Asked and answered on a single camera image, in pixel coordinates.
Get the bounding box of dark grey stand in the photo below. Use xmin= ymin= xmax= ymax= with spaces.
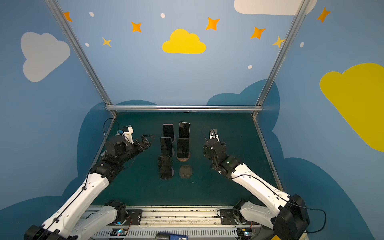
xmin=179 ymin=165 xmax=193 ymax=179

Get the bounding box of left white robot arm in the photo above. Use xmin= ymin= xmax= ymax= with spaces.
xmin=24 ymin=135 xmax=153 ymax=240

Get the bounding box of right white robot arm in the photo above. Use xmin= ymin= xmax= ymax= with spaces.
xmin=203 ymin=138 xmax=310 ymax=240

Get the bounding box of green phone middle left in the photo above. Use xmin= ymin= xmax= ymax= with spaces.
xmin=160 ymin=137 xmax=174 ymax=157

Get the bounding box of dark phone middle right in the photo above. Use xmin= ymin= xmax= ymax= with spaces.
xmin=177 ymin=139 xmax=190 ymax=158

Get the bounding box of wooden round phone stand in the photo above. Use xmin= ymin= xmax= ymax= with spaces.
xmin=177 ymin=152 xmax=191 ymax=162

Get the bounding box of silver phone back right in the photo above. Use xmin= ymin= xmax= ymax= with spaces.
xmin=179 ymin=122 xmax=191 ymax=139

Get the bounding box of pink phone back left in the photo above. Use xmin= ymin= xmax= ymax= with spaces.
xmin=162 ymin=124 xmax=175 ymax=142

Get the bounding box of blue black tool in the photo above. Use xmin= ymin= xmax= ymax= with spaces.
xmin=155 ymin=233 xmax=189 ymax=240

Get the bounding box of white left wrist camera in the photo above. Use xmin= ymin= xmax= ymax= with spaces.
xmin=122 ymin=125 xmax=134 ymax=144

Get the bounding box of horizontal aluminium frame bar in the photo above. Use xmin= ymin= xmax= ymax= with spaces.
xmin=106 ymin=105 xmax=263 ymax=112

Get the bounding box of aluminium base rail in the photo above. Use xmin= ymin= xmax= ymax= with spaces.
xmin=90 ymin=206 xmax=278 ymax=240

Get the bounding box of right aluminium frame post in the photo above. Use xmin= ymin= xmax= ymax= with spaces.
xmin=252 ymin=0 xmax=311 ymax=120

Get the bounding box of aluminium frame post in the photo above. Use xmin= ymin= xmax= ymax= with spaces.
xmin=252 ymin=0 xmax=311 ymax=120
xmin=45 ymin=0 xmax=113 ymax=107

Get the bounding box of left aluminium frame post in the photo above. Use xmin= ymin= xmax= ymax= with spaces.
xmin=45 ymin=0 xmax=113 ymax=107

